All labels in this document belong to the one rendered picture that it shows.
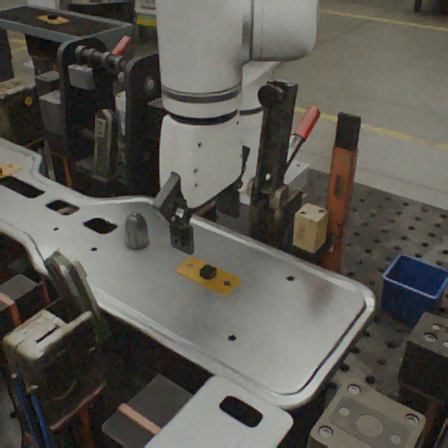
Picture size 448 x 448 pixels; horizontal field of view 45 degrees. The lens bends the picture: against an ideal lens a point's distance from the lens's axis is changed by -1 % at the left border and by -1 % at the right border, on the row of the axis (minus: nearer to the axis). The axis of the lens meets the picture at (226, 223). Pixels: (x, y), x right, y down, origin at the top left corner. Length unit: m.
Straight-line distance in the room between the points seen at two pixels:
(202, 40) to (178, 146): 0.11
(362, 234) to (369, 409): 0.87
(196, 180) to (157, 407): 0.24
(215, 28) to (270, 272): 0.34
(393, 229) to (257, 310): 0.77
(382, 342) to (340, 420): 0.59
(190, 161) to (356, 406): 0.28
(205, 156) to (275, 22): 0.15
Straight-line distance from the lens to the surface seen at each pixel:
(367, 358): 1.04
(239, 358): 0.61
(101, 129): 0.94
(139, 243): 0.76
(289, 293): 0.69
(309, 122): 0.81
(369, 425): 0.50
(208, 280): 0.70
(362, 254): 1.28
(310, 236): 0.72
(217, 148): 0.59
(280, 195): 0.74
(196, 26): 0.52
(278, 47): 0.53
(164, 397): 0.60
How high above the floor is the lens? 1.45
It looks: 34 degrees down
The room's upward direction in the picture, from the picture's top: straight up
